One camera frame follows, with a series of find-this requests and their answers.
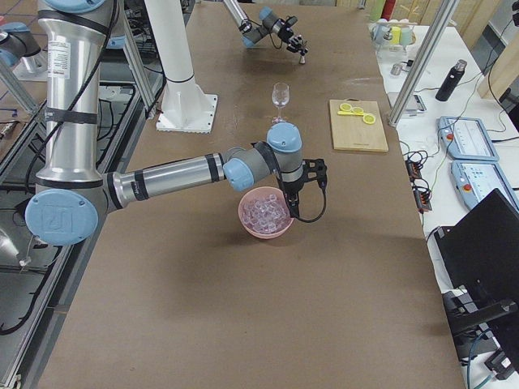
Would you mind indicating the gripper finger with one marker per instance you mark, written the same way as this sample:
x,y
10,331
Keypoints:
x,y
293,205

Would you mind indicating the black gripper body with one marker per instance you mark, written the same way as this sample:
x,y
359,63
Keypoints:
x,y
294,42
291,189

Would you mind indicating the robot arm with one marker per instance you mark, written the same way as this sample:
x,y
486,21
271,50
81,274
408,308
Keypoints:
x,y
73,193
270,24

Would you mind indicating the clear ice cubes pile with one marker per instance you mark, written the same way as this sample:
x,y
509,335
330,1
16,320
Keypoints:
x,y
266,215

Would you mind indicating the clear wine glass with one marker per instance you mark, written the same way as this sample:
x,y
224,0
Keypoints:
x,y
280,99

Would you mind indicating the pink bowl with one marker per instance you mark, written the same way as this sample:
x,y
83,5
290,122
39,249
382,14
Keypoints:
x,y
257,193

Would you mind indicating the wooden cutting board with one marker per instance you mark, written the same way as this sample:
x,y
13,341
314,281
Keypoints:
x,y
350,133

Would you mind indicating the middle lemon slice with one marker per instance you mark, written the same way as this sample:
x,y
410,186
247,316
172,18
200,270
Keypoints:
x,y
357,110

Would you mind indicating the top lemon slice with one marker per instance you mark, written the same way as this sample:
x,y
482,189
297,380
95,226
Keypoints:
x,y
369,119

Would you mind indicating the yellow plastic cup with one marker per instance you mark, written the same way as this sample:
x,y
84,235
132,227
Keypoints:
x,y
395,35

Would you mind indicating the digital kitchen scale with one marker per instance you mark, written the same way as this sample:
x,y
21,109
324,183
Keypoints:
x,y
415,106

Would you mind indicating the brown table mat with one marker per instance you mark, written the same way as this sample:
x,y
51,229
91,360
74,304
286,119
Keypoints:
x,y
177,295

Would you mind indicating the blue teach pendant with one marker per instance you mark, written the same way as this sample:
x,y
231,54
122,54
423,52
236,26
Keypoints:
x,y
475,179
466,139

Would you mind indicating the black thermos bottle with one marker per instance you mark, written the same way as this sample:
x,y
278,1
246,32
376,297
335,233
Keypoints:
x,y
451,80

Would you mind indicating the black monitor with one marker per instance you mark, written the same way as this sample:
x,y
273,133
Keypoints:
x,y
480,252

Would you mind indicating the lemon slice near handle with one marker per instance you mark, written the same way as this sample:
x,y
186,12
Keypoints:
x,y
346,107

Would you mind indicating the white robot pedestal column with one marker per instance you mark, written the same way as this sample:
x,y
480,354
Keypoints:
x,y
169,31

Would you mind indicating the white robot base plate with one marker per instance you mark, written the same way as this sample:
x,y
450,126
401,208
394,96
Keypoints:
x,y
189,114

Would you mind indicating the aluminium frame post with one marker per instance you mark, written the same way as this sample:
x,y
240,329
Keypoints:
x,y
424,54

